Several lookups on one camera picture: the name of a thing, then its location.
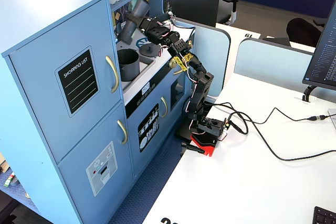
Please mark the silver laptop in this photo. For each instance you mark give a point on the silver laptop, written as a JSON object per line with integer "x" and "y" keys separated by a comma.
{"x": 333, "y": 116}

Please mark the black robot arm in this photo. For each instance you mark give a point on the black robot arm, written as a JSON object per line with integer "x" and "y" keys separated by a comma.
{"x": 200, "y": 90}

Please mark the green red white marker box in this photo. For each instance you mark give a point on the green red white marker box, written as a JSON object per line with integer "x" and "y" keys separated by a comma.
{"x": 10, "y": 179}

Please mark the black office chair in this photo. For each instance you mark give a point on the black office chair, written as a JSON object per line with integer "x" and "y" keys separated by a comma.
{"x": 302, "y": 30}

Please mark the dark gray pot lid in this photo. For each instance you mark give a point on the dark gray pot lid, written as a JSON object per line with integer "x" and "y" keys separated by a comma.
{"x": 149, "y": 50}

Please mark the long light blue desk divider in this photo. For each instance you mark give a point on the long light blue desk divider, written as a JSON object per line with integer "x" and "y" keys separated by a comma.
{"x": 262, "y": 61}

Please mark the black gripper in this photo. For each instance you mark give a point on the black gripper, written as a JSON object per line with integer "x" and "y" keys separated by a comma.
{"x": 145, "y": 23}

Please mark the blue freezer door with dispenser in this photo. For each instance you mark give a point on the blue freezer door with dispenser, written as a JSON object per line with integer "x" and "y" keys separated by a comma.
{"x": 78, "y": 182}

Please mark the gold stove knob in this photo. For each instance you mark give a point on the gold stove knob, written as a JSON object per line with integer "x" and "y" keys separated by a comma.
{"x": 190, "y": 43}
{"x": 172, "y": 63}

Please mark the blue fridge door with chalkboard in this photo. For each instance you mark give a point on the blue fridge door with chalkboard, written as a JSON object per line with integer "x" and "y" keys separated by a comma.
{"x": 39, "y": 90}

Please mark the blue dishwasher door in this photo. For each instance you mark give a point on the blue dishwasher door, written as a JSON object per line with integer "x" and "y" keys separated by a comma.
{"x": 135, "y": 155}

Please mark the dark gray toy pot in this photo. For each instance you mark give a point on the dark gray toy pot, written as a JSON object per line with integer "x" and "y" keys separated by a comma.
{"x": 130, "y": 69}

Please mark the red robot base plate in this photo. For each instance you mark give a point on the red robot base plate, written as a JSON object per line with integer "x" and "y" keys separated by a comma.
{"x": 207, "y": 148}

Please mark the black table clamp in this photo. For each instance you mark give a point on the black table clamp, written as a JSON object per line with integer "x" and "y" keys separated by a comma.
{"x": 191, "y": 148}

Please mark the lit computer monitor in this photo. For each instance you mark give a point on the lit computer monitor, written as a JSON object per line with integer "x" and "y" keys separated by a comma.
{"x": 323, "y": 56}

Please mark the black keyboard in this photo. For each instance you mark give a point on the black keyboard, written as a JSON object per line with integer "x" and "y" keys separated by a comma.
{"x": 325, "y": 216}

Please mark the black monitor stand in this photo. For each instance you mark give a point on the black monitor stand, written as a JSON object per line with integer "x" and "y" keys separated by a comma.
{"x": 307, "y": 92}

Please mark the white toy sink basin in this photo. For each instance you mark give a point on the white toy sink basin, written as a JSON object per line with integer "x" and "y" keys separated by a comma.
{"x": 147, "y": 62}

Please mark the black dell monitor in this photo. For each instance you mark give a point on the black dell monitor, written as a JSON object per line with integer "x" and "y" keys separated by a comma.
{"x": 194, "y": 3}

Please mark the rounded light blue desk divider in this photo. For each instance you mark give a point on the rounded light blue desk divider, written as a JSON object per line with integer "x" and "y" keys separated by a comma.
{"x": 212, "y": 51}

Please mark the blue wooden toy kitchen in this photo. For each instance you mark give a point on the blue wooden toy kitchen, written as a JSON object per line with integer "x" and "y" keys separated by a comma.
{"x": 39, "y": 24}

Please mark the small gripper camera board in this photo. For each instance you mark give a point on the small gripper camera board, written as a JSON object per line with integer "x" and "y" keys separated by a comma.
{"x": 165, "y": 18}

